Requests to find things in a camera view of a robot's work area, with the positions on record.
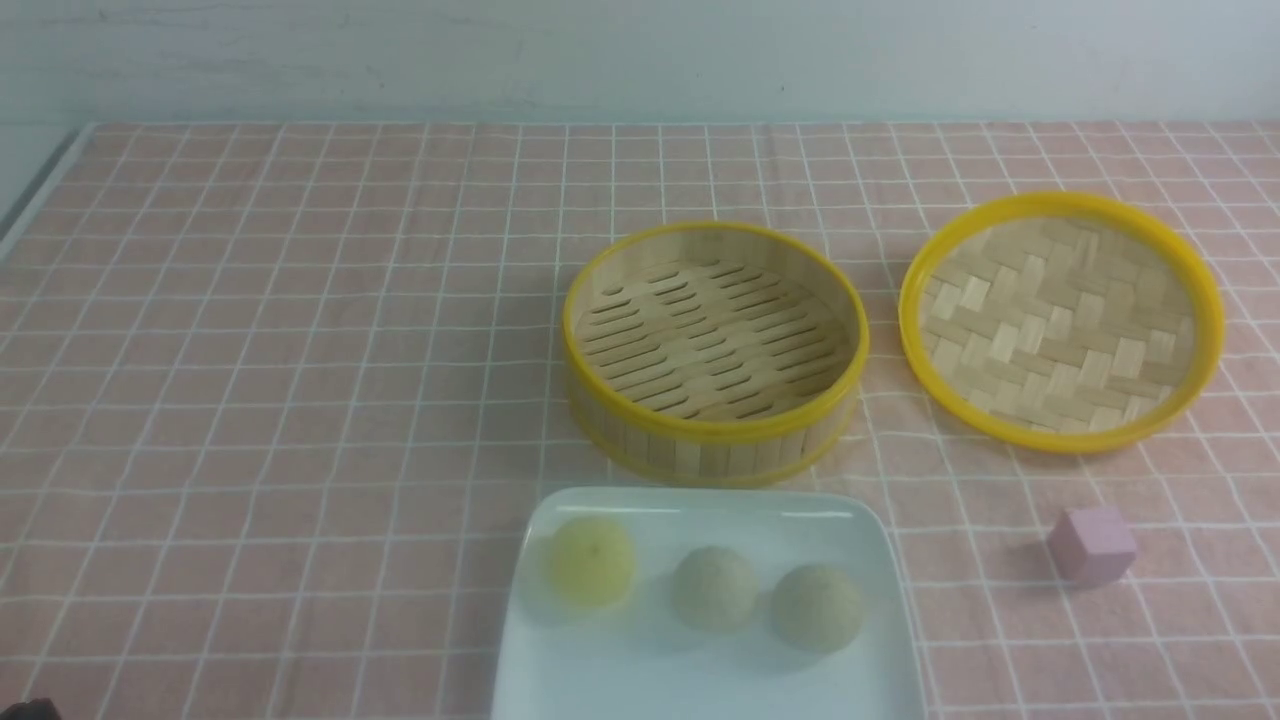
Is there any yellow steamed bun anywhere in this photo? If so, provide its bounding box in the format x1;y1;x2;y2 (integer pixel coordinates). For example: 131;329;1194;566
547;516;637;609

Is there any pale steamed bun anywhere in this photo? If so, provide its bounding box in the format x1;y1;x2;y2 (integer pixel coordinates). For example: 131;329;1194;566
671;544;760;634

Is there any greenish steamed bun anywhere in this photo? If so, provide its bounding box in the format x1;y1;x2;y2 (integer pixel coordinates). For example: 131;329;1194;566
771;564;867;656

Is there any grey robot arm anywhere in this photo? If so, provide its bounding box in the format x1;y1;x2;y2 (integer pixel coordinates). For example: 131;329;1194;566
0;698;61;720

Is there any white square plate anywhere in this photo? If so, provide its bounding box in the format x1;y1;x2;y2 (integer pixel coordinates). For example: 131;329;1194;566
492;486;929;719

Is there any bamboo steamer basket yellow rim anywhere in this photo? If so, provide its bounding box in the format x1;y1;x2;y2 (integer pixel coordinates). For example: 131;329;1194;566
561;222;870;489

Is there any pink checkered tablecloth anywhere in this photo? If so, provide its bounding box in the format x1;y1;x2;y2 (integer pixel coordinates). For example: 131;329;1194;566
1;120;1277;719

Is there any bamboo steamer lid yellow rim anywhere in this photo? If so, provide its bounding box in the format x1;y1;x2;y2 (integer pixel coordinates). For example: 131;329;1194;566
899;192;1226;454

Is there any pink cube block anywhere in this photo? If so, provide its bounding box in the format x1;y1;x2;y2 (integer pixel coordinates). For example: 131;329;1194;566
1046;505;1139;587

